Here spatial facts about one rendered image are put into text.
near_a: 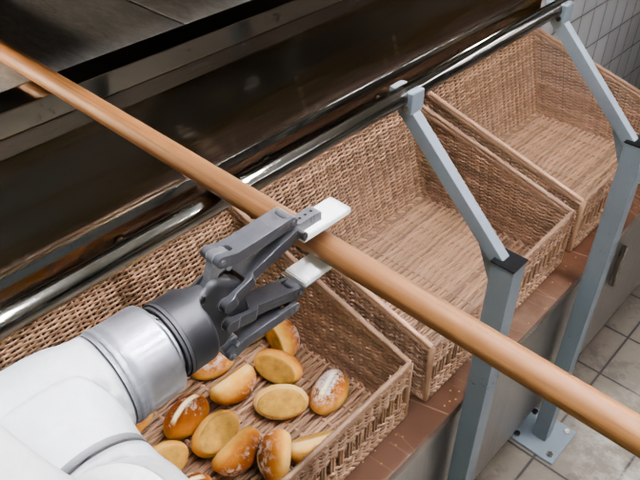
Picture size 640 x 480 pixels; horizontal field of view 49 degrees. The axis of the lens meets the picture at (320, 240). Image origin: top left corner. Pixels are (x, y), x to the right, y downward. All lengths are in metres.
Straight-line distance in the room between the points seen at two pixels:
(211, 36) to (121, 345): 0.78
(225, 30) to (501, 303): 0.66
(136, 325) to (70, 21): 0.85
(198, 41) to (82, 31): 0.20
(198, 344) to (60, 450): 0.15
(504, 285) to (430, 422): 0.35
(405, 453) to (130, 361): 0.80
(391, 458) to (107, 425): 0.82
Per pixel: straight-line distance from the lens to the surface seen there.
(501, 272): 1.12
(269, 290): 0.72
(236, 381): 1.32
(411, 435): 1.34
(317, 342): 1.41
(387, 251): 1.67
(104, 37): 1.28
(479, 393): 1.32
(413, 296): 0.67
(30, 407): 0.56
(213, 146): 1.33
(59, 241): 1.20
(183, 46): 1.24
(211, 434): 1.27
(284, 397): 1.30
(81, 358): 0.59
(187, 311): 0.62
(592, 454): 2.13
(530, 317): 1.58
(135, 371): 0.59
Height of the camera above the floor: 1.66
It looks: 39 degrees down
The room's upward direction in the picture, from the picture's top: straight up
